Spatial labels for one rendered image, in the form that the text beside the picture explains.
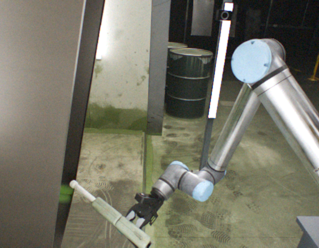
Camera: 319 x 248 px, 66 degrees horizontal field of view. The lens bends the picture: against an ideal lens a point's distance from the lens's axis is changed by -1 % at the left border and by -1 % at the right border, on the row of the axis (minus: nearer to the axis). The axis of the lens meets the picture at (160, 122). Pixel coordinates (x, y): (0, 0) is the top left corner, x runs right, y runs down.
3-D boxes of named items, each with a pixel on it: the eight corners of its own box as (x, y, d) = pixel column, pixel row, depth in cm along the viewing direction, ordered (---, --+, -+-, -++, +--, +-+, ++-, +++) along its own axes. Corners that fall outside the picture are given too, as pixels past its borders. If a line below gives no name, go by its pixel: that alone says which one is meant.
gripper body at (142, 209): (150, 228, 103) (167, 204, 108) (145, 218, 97) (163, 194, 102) (136, 218, 107) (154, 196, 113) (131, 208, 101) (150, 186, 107)
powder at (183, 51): (165, 49, 347) (165, 48, 346) (200, 50, 362) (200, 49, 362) (179, 56, 300) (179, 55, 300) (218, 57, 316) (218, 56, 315)
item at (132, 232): (163, 259, 101) (150, 235, 86) (156, 269, 99) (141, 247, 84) (92, 200, 129) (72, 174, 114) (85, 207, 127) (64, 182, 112)
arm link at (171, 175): (189, 164, 109) (171, 156, 115) (172, 186, 103) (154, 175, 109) (192, 176, 115) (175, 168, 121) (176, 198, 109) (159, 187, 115)
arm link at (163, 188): (171, 185, 104) (154, 175, 109) (164, 195, 101) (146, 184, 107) (175, 196, 110) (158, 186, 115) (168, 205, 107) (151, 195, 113)
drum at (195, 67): (160, 107, 383) (163, 47, 347) (194, 105, 400) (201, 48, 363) (172, 122, 333) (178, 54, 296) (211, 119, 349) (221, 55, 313)
